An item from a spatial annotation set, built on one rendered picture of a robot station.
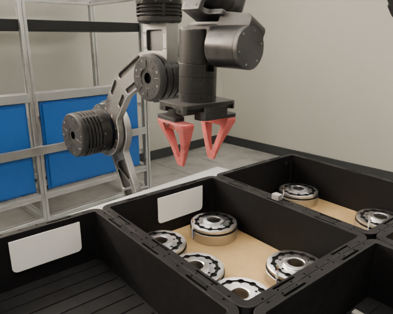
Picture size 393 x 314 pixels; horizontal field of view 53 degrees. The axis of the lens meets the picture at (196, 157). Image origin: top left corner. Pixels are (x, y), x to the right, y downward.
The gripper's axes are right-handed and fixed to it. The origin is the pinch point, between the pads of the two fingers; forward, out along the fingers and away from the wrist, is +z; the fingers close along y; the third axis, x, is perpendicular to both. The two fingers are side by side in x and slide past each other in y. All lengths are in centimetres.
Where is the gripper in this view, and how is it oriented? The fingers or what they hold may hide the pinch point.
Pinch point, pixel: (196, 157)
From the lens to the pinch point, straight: 62.9
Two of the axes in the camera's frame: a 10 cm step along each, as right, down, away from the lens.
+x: -6.4, -2.4, 7.3
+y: 7.7, -1.8, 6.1
